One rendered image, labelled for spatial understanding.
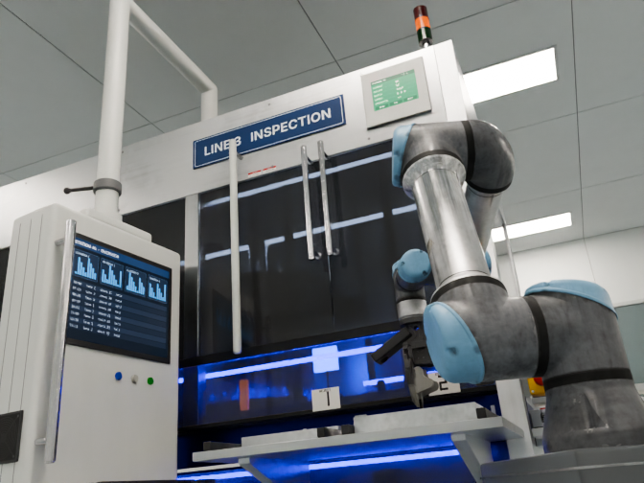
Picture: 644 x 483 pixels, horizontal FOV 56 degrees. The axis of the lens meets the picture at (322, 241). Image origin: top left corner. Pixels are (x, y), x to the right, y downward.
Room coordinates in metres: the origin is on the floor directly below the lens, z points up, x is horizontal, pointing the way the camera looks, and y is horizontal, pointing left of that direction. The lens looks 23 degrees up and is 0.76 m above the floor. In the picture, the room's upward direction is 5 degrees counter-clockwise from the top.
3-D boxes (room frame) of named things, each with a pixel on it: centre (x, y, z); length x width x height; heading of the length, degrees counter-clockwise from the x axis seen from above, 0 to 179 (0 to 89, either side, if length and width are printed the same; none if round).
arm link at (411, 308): (1.50, -0.21, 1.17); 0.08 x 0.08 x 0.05
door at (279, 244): (1.86, 0.20, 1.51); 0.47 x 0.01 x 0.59; 69
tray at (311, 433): (1.70, 0.06, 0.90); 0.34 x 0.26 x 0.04; 159
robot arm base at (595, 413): (0.87, -0.35, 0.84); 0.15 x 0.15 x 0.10
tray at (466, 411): (1.47, -0.22, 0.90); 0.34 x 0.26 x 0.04; 159
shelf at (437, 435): (1.57, -0.08, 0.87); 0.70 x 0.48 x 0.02; 69
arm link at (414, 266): (1.40, -0.23, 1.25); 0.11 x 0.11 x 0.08; 1
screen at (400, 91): (1.66, -0.28, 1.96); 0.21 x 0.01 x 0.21; 69
